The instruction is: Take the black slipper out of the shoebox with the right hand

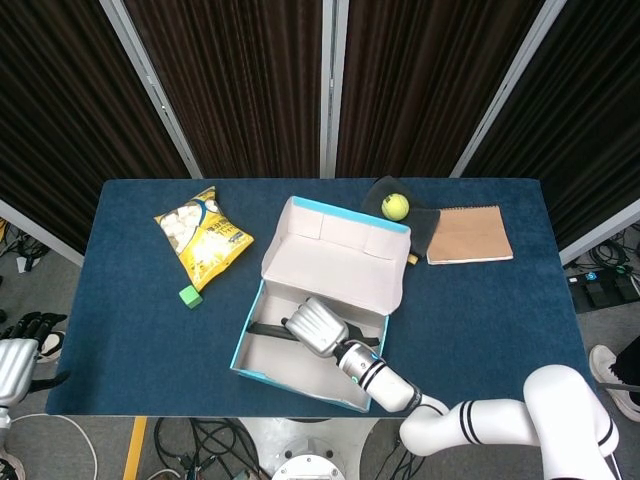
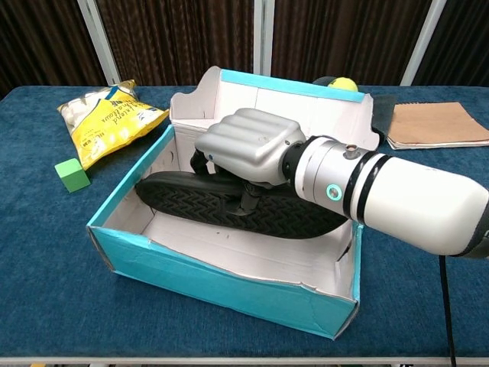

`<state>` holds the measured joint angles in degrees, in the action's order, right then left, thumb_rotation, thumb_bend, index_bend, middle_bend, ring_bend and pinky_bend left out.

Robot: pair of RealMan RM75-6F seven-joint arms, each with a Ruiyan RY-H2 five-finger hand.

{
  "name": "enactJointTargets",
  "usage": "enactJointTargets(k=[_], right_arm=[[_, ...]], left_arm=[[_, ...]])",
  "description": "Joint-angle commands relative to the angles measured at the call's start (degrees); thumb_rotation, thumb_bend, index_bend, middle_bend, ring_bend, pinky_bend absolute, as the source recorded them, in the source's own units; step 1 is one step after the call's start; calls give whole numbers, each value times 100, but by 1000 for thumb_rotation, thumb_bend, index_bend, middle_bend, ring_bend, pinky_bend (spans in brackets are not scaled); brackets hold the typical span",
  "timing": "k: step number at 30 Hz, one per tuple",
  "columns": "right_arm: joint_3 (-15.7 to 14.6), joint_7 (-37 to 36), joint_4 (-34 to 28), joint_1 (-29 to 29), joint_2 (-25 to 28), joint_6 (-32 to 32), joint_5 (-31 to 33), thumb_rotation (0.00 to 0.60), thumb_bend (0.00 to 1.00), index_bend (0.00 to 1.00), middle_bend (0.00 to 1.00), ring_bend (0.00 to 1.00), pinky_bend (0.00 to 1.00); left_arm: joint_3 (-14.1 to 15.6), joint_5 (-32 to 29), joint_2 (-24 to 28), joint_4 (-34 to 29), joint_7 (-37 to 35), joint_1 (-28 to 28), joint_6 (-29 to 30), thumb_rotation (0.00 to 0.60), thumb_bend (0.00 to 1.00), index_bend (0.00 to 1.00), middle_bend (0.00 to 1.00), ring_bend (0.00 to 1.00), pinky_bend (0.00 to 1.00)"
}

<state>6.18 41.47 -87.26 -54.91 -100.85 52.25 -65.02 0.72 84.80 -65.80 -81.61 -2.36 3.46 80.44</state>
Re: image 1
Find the grey metal partition post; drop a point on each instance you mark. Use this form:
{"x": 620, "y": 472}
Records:
{"x": 150, "y": 80}
{"x": 330, "y": 100}
{"x": 505, "y": 90}

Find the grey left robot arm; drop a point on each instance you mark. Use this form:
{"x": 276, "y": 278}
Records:
{"x": 4, "y": 417}

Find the dark brown corrugated panel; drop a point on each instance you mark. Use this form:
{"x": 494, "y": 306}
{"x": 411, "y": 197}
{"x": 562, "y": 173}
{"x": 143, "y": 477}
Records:
{"x": 590, "y": 125}
{"x": 410, "y": 90}
{"x": 240, "y": 90}
{"x": 60, "y": 125}

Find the grey metal partition rail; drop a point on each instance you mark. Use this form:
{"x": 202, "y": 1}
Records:
{"x": 600, "y": 232}
{"x": 40, "y": 232}

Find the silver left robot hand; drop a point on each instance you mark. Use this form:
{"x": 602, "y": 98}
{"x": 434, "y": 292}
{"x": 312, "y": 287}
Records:
{"x": 15, "y": 365}

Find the brown spiral notebook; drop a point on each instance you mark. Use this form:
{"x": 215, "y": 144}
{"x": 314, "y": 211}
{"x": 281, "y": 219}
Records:
{"x": 470, "y": 235}

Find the blue table cover cloth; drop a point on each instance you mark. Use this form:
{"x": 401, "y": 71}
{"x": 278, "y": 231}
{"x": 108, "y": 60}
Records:
{"x": 125, "y": 360}

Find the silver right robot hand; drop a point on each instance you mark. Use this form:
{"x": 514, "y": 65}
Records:
{"x": 320, "y": 327}

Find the light blue cardboard box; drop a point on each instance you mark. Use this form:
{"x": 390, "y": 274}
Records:
{"x": 340, "y": 270}

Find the yellow tennis ball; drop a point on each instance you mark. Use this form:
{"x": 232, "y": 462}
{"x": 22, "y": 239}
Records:
{"x": 396, "y": 206}

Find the dark grey cloth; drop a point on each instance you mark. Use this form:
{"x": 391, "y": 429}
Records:
{"x": 425, "y": 230}

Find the yellow floor tape strip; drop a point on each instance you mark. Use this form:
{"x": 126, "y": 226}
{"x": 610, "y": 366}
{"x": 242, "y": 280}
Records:
{"x": 134, "y": 450}

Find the black trouser leg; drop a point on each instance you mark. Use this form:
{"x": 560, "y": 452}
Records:
{"x": 630, "y": 360}

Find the white sneaker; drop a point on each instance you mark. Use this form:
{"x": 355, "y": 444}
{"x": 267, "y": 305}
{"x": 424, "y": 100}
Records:
{"x": 607, "y": 370}
{"x": 50, "y": 350}

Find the black object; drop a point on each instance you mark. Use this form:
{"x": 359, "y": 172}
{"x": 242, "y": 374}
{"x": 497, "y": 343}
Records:
{"x": 265, "y": 330}

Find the green cube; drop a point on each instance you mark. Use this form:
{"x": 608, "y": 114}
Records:
{"x": 190, "y": 297}

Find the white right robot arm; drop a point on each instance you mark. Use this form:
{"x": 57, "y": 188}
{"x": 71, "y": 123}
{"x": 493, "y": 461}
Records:
{"x": 390, "y": 385}

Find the yellow snack bag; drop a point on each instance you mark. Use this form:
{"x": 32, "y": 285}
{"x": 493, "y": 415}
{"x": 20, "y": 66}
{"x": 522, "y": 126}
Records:
{"x": 205, "y": 245}

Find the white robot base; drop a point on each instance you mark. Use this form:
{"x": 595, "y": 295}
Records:
{"x": 310, "y": 450}

